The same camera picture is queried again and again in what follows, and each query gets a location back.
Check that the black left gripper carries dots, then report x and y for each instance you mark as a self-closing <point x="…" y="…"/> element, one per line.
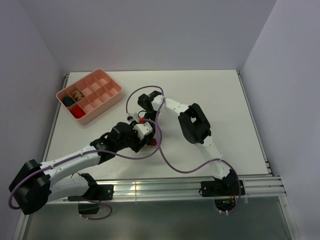
<point x="136" y="146"/>

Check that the tan maroon striped sock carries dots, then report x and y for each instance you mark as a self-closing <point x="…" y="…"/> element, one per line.
<point x="152" y="143"/>

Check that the tan argyle sock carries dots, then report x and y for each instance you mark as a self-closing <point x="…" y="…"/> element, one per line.
<point x="77" y="95"/>

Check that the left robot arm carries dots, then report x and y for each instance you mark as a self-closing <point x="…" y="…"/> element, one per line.
<point x="36" y="184"/>

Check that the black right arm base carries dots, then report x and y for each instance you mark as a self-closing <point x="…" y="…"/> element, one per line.
<point x="217" y="188"/>

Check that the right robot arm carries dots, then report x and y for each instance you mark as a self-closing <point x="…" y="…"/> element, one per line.
<point x="196" y="129"/>

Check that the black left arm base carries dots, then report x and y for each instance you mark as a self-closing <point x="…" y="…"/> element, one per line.
<point x="102" y="193"/>

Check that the red rolled sock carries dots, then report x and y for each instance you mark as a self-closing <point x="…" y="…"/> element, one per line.
<point x="77" y="112"/>

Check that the pink compartment organizer tray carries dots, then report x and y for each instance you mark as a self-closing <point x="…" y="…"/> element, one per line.
<point x="100" y="92"/>

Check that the dark teal rolled sock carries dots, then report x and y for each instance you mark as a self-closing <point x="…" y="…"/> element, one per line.
<point x="68" y="101"/>

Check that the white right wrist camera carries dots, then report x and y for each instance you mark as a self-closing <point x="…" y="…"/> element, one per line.
<point x="133" y="117"/>

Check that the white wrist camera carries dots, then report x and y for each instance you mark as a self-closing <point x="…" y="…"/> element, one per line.
<point x="133" y="117"/>
<point x="143" y="129"/>

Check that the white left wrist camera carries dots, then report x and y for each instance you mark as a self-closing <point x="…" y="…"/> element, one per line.
<point x="143" y="129"/>

